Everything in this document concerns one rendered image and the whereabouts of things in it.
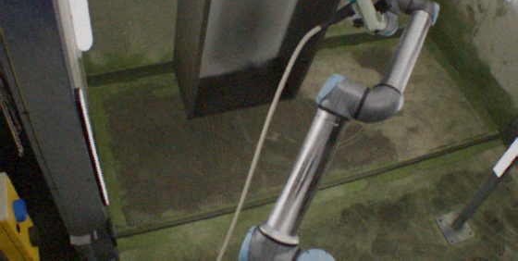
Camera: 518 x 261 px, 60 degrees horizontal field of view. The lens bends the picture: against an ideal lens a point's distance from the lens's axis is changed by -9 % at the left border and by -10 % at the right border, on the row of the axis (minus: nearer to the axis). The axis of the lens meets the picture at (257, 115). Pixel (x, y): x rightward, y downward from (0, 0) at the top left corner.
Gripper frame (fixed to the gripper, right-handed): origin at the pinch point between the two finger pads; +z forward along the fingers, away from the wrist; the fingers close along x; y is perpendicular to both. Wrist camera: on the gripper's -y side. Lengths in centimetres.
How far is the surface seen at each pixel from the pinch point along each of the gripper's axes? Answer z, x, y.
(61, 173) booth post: 61, -27, 100
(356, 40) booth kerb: -186, 52, 71
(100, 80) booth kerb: -36, 56, 188
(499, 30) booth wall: -194, 15, -32
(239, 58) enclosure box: -62, 31, 96
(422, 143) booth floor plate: -164, -41, 43
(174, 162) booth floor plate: -47, -12, 149
